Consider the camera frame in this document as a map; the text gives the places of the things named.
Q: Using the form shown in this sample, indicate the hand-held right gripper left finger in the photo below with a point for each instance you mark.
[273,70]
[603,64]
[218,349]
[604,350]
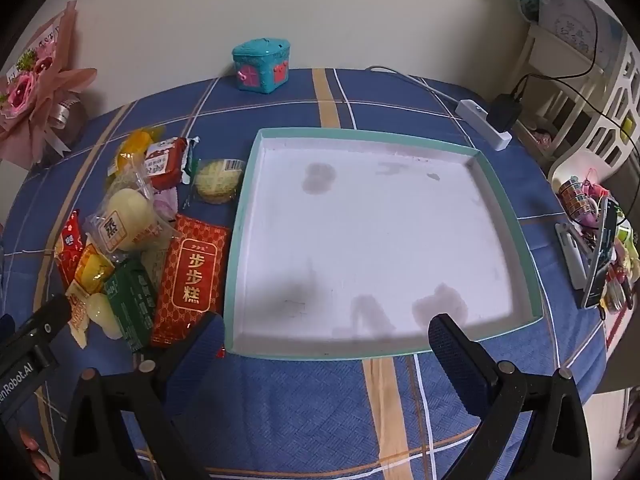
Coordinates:
[200,355]

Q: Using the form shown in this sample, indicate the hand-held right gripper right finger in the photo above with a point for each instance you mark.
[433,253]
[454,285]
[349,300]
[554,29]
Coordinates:
[450,355]

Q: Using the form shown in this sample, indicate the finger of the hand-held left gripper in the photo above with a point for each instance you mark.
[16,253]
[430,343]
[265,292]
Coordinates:
[42,327]

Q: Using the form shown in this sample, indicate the pale jelly cup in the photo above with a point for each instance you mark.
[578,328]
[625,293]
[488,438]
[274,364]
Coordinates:
[102,312]

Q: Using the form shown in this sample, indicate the yellow orange snack packet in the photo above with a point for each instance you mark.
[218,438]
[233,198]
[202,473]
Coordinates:
[92,267]

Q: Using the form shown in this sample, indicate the large red cake packet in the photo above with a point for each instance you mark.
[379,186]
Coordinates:
[192,270]

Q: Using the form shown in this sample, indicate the small red snack packet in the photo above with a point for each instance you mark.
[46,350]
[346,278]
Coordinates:
[69,245]

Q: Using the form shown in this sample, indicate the green snack packet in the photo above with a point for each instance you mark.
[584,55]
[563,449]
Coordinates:
[132,300]

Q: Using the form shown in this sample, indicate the clear white bun packet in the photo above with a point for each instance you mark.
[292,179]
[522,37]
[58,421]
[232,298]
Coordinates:
[130,220]

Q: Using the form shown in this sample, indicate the white tray with teal rim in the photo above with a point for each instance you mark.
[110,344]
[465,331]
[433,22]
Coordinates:
[375,235]

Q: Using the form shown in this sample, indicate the purple snack packet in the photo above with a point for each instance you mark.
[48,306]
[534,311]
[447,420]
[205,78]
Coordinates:
[162,207]

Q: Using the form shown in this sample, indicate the clear round pastry packet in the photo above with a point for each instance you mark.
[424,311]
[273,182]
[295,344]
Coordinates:
[215,182]

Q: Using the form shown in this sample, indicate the dark red snack packet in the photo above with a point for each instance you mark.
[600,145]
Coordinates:
[165,162]

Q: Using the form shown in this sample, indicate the white plastic holder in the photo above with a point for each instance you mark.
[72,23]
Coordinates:
[570,255]

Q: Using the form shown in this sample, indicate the black flat tablet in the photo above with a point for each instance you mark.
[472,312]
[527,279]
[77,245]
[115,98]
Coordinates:
[600,255]

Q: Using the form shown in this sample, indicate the pile of colourful trinkets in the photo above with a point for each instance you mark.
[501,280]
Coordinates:
[625,260]

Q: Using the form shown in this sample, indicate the washi tape rolls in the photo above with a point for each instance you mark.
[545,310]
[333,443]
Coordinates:
[575,197]

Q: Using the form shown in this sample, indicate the white power strip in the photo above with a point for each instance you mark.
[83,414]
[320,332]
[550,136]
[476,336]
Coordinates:
[500,141]

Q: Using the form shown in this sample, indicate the pink flower bouquet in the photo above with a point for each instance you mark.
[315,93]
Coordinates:
[30,85]

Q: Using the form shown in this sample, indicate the black power adapter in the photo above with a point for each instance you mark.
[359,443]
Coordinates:
[502,112]

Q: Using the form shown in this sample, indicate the blue checked tablecloth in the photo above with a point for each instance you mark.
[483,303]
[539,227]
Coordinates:
[400,90]

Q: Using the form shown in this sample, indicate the white cutout shelf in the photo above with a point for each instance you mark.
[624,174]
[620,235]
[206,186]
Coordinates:
[615,125]

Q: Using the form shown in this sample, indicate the teal toy box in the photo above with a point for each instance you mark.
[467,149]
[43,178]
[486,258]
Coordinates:
[260,67]

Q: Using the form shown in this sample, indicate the white wooden stand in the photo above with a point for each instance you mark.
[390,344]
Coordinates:
[535,42]

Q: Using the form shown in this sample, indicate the white printed bag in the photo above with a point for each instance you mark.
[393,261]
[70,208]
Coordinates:
[580,20]

